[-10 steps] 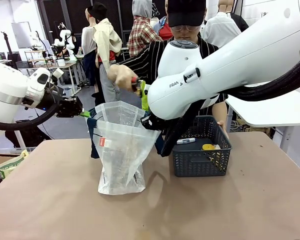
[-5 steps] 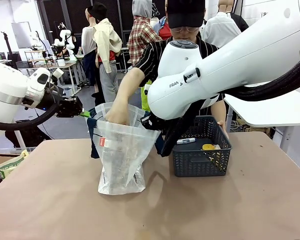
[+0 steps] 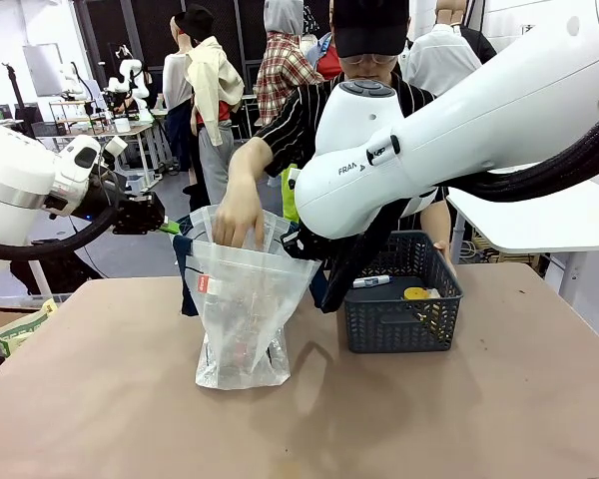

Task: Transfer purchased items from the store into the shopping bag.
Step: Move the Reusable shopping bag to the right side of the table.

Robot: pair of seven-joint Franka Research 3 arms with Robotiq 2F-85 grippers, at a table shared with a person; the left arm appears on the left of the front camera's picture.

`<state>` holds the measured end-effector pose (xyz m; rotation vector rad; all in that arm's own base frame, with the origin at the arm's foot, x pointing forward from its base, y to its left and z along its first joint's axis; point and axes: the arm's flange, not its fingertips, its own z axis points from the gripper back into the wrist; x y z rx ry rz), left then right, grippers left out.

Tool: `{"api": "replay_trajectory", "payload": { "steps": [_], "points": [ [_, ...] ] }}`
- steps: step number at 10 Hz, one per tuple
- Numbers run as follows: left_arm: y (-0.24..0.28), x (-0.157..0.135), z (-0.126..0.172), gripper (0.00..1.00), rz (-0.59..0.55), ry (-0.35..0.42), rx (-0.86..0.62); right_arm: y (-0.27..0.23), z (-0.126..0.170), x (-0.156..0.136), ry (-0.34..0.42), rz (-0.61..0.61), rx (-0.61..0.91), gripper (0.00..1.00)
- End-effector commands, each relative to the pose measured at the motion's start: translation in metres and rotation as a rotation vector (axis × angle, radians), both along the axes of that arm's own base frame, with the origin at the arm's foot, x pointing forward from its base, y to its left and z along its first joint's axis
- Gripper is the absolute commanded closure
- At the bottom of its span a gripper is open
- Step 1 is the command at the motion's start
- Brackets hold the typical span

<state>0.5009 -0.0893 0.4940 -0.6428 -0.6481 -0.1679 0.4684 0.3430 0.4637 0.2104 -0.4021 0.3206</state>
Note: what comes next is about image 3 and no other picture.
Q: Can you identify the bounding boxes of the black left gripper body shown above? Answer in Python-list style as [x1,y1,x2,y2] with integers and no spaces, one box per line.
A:
[111,191,168,236]

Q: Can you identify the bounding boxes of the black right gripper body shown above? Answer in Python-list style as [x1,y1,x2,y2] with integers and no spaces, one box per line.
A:
[280,223,331,262]

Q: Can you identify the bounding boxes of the white translucent shopping bag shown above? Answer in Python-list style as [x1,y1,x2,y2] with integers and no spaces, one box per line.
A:
[172,204,331,391]

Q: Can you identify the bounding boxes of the dark grey plastic basket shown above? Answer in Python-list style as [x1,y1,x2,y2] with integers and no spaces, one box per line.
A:
[342,230,465,355]

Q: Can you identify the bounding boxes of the person's left forearm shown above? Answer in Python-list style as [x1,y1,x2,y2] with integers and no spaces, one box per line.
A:
[418,198,453,245]

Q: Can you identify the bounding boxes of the person's right forearm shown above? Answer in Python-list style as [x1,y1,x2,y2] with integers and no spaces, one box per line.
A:
[225,137,276,211]

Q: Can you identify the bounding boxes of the person's right hand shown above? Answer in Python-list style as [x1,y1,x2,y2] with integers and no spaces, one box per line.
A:
[211,196,267,251]

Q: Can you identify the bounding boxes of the person's left hand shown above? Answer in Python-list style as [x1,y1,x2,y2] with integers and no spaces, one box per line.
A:
[431,239,457,274]

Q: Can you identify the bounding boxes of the white marker pen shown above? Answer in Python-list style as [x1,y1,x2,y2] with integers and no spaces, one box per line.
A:
[351,274,392,290]

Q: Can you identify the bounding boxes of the wooden background work table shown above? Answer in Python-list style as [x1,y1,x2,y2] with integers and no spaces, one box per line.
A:
[48,99,157,194]

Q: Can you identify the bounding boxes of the black backpack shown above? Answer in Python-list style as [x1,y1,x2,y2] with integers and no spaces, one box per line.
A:
[8,246,104,296]

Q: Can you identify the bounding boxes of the white stand pole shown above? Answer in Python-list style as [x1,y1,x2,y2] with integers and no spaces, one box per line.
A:
[27,259,52,296]

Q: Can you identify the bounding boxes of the person in striped shirt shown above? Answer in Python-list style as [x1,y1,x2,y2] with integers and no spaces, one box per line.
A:
[253,0,450,234]

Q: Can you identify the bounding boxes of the mannequin white top dark trousers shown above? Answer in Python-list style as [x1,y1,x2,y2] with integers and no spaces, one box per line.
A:
[161,17,201,174]

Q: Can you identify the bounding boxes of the mannequin beige jacket black hat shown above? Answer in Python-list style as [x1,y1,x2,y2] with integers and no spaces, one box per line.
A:
[173,3,247,207]

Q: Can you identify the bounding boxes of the green printed cardboard carton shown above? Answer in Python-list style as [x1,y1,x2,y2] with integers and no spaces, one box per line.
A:
[0,298,60,358]

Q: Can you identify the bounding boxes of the mannequin plaid shirt grey hood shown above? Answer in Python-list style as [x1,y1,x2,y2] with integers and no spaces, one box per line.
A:
[253,0,326,224]

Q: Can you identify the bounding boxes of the mannequin red shirt blue jacket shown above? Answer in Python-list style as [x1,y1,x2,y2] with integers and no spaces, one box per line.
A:
[304,32,344,82]

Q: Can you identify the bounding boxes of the black baseball cap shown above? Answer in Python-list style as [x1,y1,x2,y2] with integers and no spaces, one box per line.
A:
[330,0,411,59]

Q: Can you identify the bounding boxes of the white side table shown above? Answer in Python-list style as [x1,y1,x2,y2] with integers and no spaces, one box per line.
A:
[446,177,599,295]

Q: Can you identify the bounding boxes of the mannequin white collared shirt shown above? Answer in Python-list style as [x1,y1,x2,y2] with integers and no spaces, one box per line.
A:
[398,0,483,97]

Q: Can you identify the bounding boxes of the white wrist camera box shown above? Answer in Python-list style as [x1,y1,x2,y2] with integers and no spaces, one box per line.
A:
[103,135,130,158]

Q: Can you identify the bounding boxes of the black left arm cable sleeve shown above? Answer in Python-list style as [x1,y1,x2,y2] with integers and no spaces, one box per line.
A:
[0,169,124,261]

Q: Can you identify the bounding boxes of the grey wall board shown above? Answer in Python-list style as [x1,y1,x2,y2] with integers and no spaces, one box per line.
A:
[21,43,64,97]

